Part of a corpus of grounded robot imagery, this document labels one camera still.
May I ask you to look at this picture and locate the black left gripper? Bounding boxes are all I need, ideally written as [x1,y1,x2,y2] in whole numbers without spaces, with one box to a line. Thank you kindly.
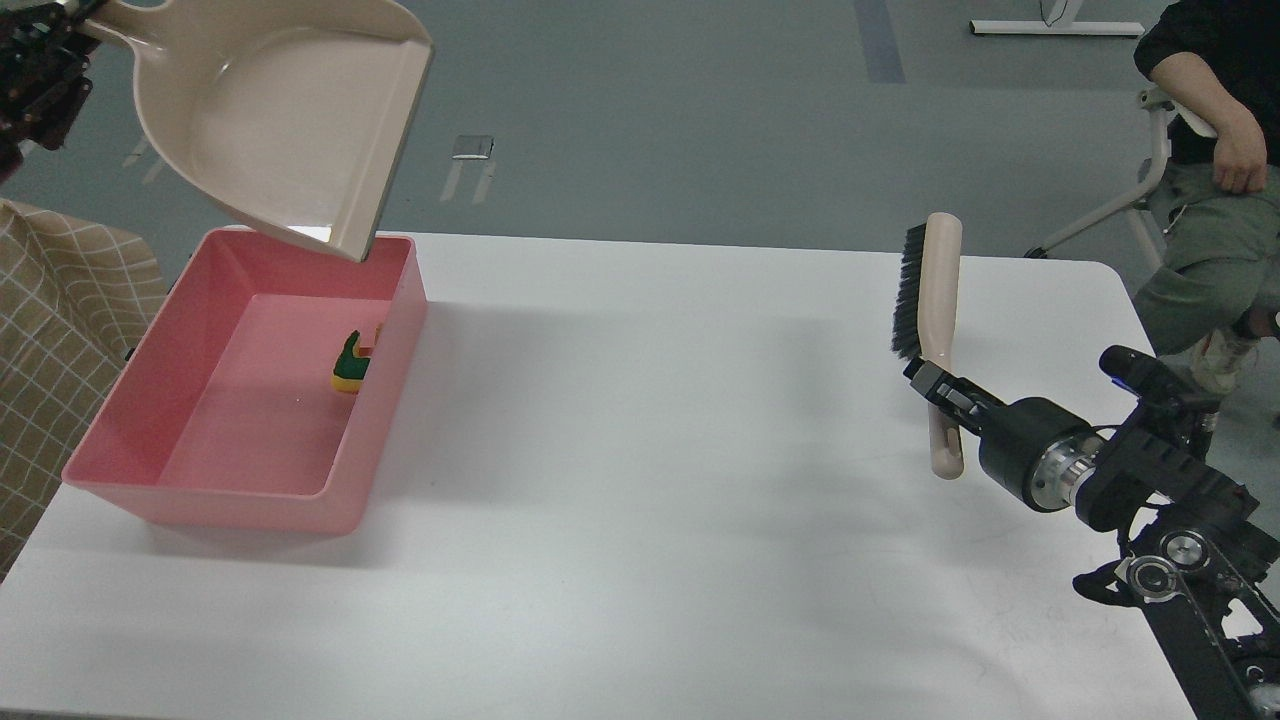
[1,1,96,150]

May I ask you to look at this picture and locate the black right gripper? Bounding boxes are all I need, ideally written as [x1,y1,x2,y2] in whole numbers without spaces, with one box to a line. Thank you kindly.
[902,359,1093,512]

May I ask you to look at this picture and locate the beige hand brush black bristles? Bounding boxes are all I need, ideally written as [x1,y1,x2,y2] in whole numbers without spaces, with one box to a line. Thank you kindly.
[891,211,965,480]

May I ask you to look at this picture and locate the beige plastic dustpan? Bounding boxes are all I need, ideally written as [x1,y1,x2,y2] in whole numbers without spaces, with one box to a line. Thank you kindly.
[83,1,435,263]

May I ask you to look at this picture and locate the yellow green sponge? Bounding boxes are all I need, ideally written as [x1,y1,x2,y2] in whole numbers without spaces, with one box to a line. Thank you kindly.
[330,331,371,395]

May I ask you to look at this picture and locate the seated person's forearm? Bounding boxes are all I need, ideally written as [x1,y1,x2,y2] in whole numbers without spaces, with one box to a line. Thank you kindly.
[1148,53,1260,140]

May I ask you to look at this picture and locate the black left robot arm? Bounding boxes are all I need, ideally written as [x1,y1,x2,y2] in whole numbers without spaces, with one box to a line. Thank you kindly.
[1,1,102,182]

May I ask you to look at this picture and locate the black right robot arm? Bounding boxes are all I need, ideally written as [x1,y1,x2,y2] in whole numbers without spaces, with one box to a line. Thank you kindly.
[904,345,1277,719]

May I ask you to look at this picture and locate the pink plastic bin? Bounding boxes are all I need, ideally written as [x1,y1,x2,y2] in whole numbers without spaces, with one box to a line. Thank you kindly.
[61,229,428,534]

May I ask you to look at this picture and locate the seated person's hand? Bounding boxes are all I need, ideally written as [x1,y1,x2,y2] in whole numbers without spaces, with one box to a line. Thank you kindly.
[1212,120,1268,193]

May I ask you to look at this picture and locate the beige checkered cloth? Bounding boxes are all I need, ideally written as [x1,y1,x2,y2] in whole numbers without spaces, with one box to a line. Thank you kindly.
[1,200,168,574]

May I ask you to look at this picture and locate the white table base bar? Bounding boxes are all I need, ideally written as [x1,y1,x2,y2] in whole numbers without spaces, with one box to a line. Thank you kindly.
[969,20,1146,38]

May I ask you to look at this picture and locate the silver floor socket plate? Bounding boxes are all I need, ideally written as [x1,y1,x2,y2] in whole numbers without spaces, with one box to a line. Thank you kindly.
[451,135,495,161]

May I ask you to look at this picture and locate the seated person in green trousers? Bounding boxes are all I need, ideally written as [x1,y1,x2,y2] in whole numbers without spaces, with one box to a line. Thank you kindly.
[1133,1,1279,395]

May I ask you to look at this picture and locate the white frame chair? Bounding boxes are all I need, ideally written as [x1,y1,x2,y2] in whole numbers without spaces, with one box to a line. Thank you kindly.
[1027,82,1221,272]

